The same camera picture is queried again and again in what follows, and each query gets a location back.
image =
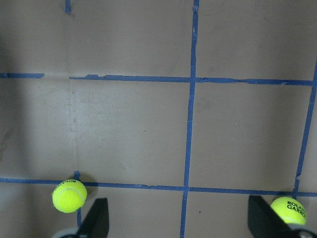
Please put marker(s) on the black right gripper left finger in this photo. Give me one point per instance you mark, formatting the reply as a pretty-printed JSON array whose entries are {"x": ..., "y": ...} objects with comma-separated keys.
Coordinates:
[{"x": 96, "y": 223}]

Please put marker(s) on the tennis ball back left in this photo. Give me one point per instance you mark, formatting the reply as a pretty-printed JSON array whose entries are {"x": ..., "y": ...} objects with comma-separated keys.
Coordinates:
[{"x": 289, "y": 210}]

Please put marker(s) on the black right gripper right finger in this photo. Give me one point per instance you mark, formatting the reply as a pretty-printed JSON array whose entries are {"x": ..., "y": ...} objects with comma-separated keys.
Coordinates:
[{"x": 263, "y": 222}]

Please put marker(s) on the tennis ball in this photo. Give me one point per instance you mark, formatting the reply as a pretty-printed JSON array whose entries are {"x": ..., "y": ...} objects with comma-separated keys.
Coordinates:
[
  {"x": 289, "y": 210},
  {"x": 69, "y": 196}
]

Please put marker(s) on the tennis ball centre back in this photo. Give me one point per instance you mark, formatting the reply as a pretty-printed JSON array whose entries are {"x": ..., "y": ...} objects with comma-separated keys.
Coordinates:
[{"x": 69, "y": 196}]

